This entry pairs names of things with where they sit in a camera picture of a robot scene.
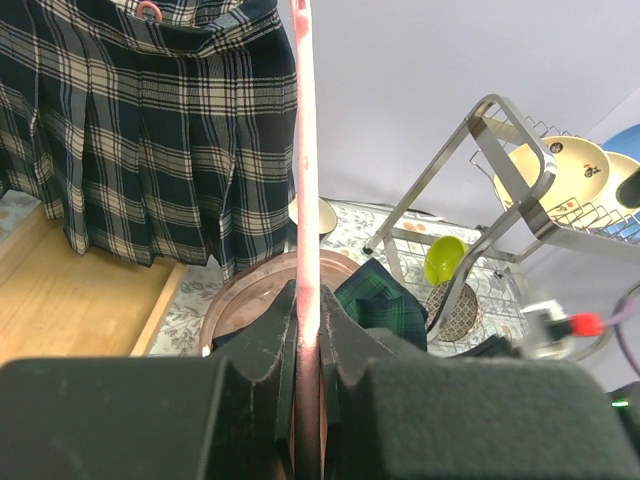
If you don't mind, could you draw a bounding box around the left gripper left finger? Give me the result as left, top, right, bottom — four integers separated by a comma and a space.
218, 280, 298, 444

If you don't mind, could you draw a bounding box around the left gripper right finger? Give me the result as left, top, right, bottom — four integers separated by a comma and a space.
319, 285, 388, 435

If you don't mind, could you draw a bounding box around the green plaid skirt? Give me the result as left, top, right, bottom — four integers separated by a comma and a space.
213, 250, 428, 350

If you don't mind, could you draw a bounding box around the navy beige plaid skirt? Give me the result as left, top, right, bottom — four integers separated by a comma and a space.
1, 1, 297, 279

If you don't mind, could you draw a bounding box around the pink hanger with plaid skirt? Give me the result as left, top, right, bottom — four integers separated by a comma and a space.
135, 0, 163, 23

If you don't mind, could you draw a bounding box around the pink transparent basin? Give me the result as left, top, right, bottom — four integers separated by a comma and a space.
199, 249, 364, 356

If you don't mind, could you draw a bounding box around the patterned bowl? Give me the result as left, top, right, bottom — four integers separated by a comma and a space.
425, 282, 481, 342

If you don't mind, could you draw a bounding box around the floral table mat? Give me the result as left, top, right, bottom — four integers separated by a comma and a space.
149, 197, 531, 357

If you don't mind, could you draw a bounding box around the cream grey bowl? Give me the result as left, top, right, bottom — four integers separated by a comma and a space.
288, 196, 338, 242

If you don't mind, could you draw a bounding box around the green bowl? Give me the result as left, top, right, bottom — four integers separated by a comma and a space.
424, 236, 468, 286

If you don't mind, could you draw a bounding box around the steel dish rack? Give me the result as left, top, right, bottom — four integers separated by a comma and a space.
364, 94, 639, 361

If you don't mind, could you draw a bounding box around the wooden clothes rack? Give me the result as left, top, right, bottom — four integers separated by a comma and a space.
1, 207, 187, 362

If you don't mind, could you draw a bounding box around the cream plate left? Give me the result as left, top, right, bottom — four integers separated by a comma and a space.
492, 134, 614, 226

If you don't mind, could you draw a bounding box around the cream plate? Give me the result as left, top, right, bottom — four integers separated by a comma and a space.
594, 152, 640, 229
492, 134, 614, 226

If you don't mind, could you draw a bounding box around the cream plate right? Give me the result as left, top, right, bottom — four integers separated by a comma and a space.
594, 152, 640, 229

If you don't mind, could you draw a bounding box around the blue plate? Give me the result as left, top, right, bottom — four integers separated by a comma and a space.
602, 124, 640, 162

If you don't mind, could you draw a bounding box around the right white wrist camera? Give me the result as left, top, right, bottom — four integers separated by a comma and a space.
519, 300, 606, 359

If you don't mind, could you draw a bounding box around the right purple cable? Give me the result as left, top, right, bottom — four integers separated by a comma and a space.
602, 282, 640, 381

